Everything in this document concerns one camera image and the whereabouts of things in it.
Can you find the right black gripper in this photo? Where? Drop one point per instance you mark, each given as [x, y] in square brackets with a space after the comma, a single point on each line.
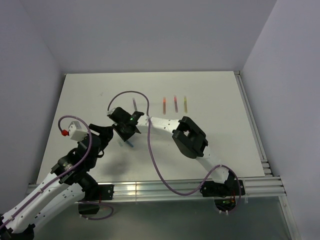
[124, 137]

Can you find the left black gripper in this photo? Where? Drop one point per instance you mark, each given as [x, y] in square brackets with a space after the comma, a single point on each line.
[106, 133]

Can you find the blue pen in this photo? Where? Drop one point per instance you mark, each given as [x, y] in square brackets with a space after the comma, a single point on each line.
[130, 144]

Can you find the purple pen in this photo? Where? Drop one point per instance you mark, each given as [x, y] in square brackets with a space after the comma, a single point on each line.
[134, 104]

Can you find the orange pen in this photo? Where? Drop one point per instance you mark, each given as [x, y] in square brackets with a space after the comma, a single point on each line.
[164, 105]

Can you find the pink pen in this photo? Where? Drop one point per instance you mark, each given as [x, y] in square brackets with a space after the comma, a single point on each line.
[175, 104]

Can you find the yellow pen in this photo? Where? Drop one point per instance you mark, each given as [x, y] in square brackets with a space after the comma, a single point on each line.
[185, 104]

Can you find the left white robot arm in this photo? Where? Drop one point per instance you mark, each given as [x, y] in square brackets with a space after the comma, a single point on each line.
[67, 183]

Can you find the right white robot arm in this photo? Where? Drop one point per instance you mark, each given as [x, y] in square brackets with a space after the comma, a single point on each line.
[189, 138]

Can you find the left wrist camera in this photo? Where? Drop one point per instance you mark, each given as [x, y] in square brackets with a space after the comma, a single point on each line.
[75, 131]

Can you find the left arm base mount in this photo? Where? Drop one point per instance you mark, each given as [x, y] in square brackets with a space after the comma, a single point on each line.
[94, 200]

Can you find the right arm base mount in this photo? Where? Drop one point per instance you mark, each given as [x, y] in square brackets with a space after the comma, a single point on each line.
[226, 195]

